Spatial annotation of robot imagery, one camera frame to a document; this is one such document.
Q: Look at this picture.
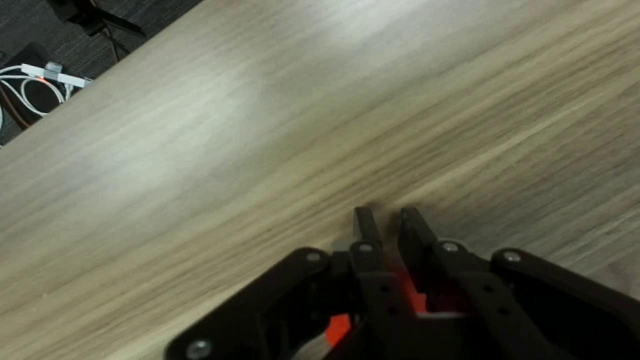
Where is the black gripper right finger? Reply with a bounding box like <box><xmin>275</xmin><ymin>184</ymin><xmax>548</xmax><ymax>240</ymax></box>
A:
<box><xmin>396</xmin><ymin>206</ymin><xmax>640</xmax><ymax>360</ymax></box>

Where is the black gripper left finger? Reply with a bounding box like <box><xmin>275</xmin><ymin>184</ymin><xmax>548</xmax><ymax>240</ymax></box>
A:
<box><xmin>163</xmin><ymin>203</ymin><xmax>429</xmax><ymax>360</ymax></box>

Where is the thin white cable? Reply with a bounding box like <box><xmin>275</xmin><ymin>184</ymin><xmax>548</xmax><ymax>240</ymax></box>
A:
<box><xmin>0</xmin><ymin>60</ymin><xmax>93</xmax><ymax>130</ymax></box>

